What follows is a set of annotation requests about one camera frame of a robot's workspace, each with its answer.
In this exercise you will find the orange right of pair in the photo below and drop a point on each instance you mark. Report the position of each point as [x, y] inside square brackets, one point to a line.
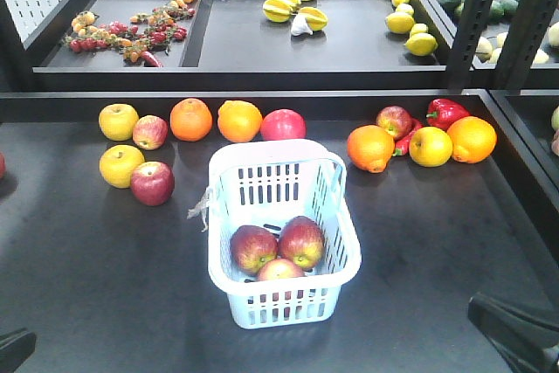
[239, 120]

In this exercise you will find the light blue plastic basket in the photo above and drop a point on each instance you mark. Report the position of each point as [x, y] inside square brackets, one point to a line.
[267, 184]

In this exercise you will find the cherry tomato vine cluster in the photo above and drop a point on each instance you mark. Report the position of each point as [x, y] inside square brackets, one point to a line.
[139, 39]

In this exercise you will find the small pink red apple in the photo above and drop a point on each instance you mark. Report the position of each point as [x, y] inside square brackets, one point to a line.
[150, 132]

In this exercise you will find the white garlic bulb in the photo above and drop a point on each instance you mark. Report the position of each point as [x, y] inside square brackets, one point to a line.
[300, 26]

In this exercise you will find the orange with navel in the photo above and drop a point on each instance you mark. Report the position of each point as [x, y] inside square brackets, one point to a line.
[370, 148]

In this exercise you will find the red apple at corner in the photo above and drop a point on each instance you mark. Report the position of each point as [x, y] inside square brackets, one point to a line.
[2, 166]

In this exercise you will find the red green apple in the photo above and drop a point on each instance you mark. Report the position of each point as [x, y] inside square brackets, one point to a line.
[302, 241]
[279, 269]
[252, 247]

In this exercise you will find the large red apple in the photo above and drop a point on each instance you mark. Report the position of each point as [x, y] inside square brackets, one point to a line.
[283, 124]

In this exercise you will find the orange left of pair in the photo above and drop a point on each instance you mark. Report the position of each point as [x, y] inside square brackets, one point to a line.
[190, 120]

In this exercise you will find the red bell pepper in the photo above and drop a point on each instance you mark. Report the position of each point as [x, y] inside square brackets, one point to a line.
[442, 113]

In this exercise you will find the yellow apple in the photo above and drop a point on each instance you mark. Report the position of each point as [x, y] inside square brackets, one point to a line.
[118, 163]
[117, 121]

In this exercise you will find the black wooden display stand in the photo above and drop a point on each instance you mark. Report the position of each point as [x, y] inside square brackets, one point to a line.
[111, 285]

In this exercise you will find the orange of pair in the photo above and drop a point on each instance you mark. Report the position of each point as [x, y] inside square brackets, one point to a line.
[239, 120]
[190, 120]

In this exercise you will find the orange beside pepper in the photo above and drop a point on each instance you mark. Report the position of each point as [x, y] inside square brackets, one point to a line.
[473, 139]

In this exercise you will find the yellow round fruit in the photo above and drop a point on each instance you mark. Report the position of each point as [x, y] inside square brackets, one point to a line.
[430, 147]

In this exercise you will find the dark red apple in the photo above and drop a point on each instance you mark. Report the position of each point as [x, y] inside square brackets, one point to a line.
[152, 183]

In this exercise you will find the yellow apple back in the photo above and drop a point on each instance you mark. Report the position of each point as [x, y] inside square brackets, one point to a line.
[117, 121]

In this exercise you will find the pink red apple near pepper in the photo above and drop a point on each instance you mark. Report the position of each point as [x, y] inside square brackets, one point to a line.
[395, 120]

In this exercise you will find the yellow apple front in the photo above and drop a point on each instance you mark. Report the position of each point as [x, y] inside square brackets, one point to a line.
[118, 163]

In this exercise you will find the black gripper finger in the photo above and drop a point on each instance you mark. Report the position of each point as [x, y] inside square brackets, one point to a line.
[525, 337]
[16, 347]

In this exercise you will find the red chili pepper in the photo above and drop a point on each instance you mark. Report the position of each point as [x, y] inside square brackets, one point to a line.
[402, 146]

